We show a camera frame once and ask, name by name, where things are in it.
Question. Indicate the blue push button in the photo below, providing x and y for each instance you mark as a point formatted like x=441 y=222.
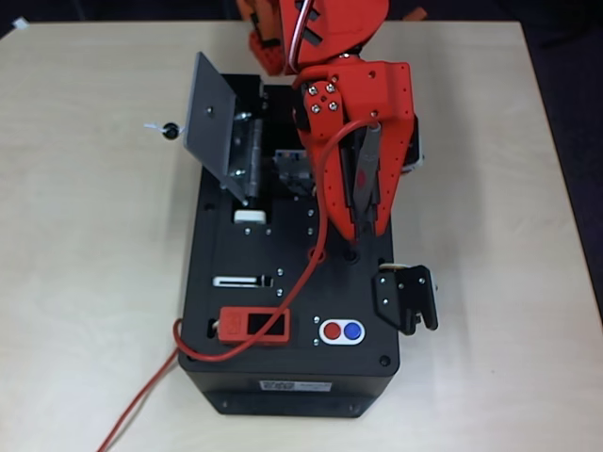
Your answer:
x=352 y=330

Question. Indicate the grey terminal block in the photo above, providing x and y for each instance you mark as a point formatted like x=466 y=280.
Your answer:
x=292 y=169

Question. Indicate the red printed robot arm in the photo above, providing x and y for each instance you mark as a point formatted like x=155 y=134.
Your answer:
x=339 y=28

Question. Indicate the orange printed clamp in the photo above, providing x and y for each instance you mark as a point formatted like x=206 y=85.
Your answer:
x=264 y=21

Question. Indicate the white angle knob block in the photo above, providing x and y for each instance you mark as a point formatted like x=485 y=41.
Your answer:
x=249 y=216

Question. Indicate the red push button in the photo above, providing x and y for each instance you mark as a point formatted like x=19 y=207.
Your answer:
x=333 y=330

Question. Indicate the white linear slider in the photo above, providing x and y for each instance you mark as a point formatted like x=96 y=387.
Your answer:
x=235 y=281

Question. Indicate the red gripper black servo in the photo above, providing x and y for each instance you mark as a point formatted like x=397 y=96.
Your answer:
x=372 y=91

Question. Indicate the small white plastic piece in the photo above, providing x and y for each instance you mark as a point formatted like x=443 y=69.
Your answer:
x=20 y=24

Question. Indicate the black task board box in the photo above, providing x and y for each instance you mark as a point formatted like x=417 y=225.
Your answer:
x=235 y=254

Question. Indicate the white barcode label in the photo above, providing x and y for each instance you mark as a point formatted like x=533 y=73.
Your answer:
x=297 y=386

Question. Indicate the red display module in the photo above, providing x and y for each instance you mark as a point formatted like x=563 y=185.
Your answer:
x=233 y=325

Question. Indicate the grey hinged door panel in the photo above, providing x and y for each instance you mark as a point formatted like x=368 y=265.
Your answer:
x=207 y=117

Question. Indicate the red and blue buttons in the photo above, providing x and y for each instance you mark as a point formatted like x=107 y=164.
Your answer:
x=322 y=330

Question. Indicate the orange plastic piece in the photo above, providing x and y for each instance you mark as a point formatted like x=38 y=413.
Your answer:
x=417 y=15

